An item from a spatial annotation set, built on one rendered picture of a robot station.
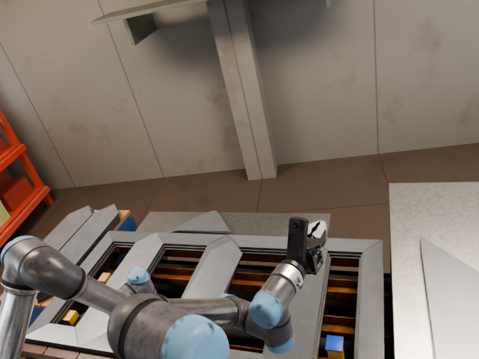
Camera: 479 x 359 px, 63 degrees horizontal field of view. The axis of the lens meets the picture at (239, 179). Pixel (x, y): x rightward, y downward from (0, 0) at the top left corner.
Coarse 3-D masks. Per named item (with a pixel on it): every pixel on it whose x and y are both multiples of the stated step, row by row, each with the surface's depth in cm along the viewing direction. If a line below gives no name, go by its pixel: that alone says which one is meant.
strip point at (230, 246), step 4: (232, 240) 204; (224, 244) 202; (228, 244) 202; (232, 244) 201; (216, 248) 201; (220, 248) 201; (224, 248) 200; (228, 248) 199; (232, 248) 199; (236, 248) 198; (232, 252) 196; (236, 252) 196; (240, 252) 195
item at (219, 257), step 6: (210, 252) 200; (216, 252) 199; (222, 252) 198; (228, 252) 197; (210, 258) 196; (216, 258) 195; (222, 258) 194; (228, 258) 193; (234, 258) 192; (234, 264) 189
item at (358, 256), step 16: (224, 240) 206; (160, 256) 209; (336, 256) 182; (352, 256) 180; (96, 272) 211; (64, 304) 191; (320, 304) 160; (320, 320) 155; (320, 336) 150; (96, 352) 165; (384, 352) 138
